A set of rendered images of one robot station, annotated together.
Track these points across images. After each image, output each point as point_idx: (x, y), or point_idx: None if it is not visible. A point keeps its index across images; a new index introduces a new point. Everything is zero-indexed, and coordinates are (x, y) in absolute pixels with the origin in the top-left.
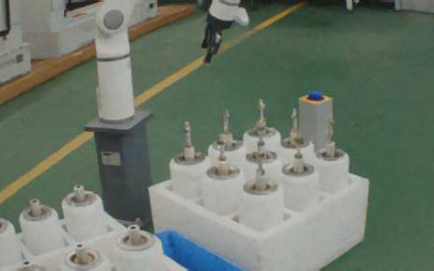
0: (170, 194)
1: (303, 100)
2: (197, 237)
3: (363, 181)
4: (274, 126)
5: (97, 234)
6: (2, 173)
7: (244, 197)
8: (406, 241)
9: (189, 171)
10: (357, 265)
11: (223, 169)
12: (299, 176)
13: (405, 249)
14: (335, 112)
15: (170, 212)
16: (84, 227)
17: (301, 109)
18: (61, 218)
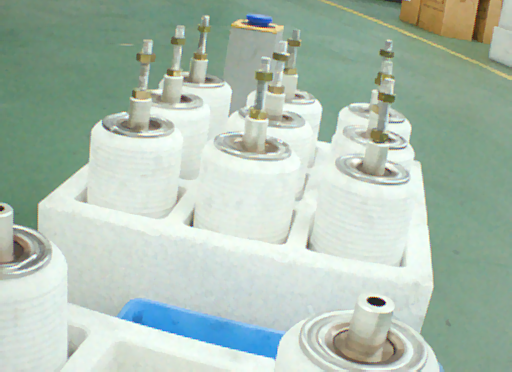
0: (108, 212)
1: (243, 26)
2: (204, 308)
3: (416, 163)
4: (36, 106)
5: (61, 358)
6: None
7: (368, 192)
8: (459, 268)
9: (161, 151)
10: (439, 318)
11: (262, 139)
12: (399, 148)
13: (475, 281)
14: (110, 84)
15: (114, 256)
16: (36, 344)
17: (236, 43)
18: None
